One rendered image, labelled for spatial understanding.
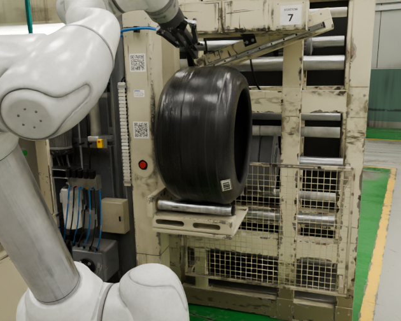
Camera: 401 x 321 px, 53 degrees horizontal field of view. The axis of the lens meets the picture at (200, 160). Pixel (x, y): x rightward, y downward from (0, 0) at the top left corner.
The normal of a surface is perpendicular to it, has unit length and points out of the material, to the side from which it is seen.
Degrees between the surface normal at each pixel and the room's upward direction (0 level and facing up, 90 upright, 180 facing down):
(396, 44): 90
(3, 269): 90
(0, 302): 90
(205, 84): 40
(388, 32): 90
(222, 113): 71
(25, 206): 103
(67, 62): 55
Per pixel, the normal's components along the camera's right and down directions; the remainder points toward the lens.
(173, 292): 0.72, -0.32
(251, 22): -0.29, 0.22
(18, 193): 0.80, 0.33
